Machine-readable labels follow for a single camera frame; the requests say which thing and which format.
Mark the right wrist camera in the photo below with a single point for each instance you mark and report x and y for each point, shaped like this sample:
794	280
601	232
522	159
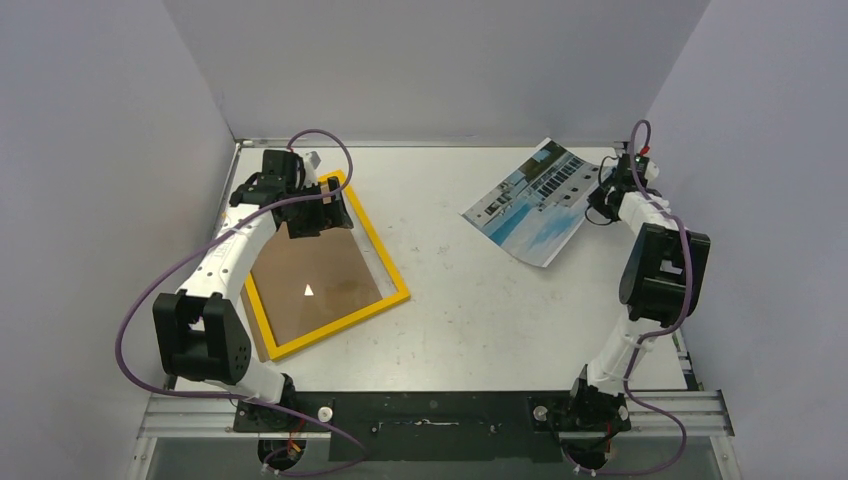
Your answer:
647	170

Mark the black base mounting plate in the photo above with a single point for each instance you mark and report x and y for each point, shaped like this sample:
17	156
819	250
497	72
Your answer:
465	426

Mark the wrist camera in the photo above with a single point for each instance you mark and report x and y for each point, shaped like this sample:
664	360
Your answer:
311	162
647	170

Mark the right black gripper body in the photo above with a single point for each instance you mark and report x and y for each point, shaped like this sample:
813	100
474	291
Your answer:
602	201

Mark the aluminium front rail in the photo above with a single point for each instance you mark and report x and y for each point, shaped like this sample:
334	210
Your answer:
702	413

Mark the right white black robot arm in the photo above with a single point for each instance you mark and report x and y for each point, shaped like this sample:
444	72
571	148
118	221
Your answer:
659	289

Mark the yellow wooden picture frame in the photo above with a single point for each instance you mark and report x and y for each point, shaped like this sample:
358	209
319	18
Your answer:
391	277

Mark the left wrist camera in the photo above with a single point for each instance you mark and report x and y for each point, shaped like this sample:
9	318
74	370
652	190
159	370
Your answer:
311	162

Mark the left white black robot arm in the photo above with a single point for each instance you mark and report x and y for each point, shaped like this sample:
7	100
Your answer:
199	332

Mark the brown frame backing board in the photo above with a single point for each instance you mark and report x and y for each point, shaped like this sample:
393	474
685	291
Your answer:
297	286

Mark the blue building photo print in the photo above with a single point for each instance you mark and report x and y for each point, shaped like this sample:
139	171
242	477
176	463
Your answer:
533	212

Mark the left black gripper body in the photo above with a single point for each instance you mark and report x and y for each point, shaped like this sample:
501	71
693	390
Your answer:
302	221

